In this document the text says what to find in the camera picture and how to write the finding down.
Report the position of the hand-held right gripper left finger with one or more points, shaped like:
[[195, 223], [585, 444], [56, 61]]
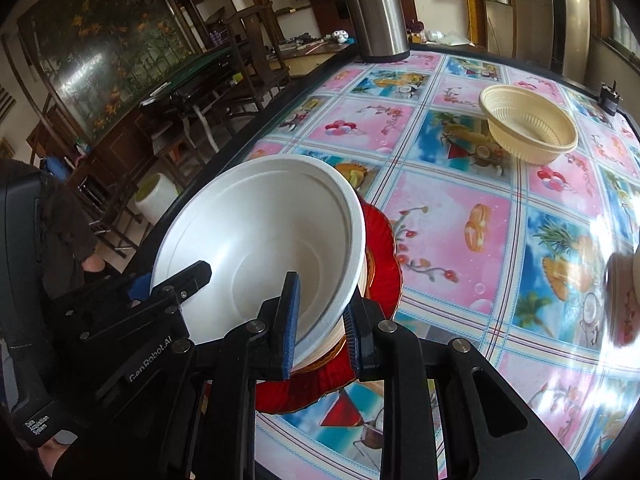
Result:
[[290, 332]]

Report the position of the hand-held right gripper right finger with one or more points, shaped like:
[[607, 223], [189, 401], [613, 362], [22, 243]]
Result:
[[351, 340]]

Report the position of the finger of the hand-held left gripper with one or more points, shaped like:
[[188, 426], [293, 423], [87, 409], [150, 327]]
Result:
[[137, 287], [185, 280]]

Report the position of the white bucket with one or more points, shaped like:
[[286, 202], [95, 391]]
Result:
[[156, 197]]

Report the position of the person's dark clothing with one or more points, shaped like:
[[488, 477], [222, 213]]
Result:
[[70, 230]]

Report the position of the printed plaid tablecloth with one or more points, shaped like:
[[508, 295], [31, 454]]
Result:
[[450, 220]]

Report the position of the dark green table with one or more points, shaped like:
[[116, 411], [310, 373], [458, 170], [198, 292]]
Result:
[[215, 67]]

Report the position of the dark wooden chair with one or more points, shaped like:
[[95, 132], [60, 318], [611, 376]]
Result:
[[260, 60]]

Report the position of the large floral painting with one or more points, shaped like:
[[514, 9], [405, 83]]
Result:
[[110, 50]]

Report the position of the white plastic bag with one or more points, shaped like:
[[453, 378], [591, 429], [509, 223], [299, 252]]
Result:
[[452, 37]]

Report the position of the stainless steel thermos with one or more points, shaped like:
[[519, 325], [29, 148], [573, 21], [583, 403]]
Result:
[[375, 5]]

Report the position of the small black motor device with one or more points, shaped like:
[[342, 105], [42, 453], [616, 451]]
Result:
[[609, 100]]

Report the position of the dark framed window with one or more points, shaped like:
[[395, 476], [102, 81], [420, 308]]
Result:
[[620, 30]]

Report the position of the yellow wooden post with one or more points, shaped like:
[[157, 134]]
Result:
[[472, 0]]

